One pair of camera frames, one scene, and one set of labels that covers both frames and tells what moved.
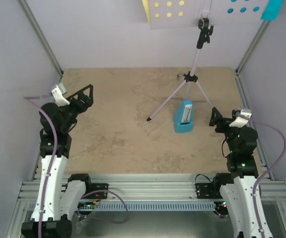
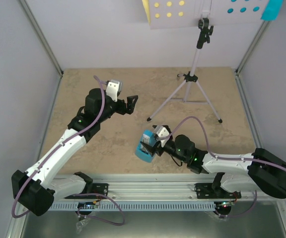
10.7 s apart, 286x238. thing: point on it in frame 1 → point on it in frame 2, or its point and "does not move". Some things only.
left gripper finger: (81, 92) → (130, 103)
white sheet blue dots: (234, 11) does not move
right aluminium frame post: (248, 55) does not move
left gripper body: (81, 108) → (121, 110)
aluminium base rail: (139, 187) does not move
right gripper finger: (216, 117) → (150, 148)
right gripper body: (224, 122) → (157, 147)
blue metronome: (183, 117) → (148, 137)
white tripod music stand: (190, 77) does not move
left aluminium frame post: (36, 27) does not move
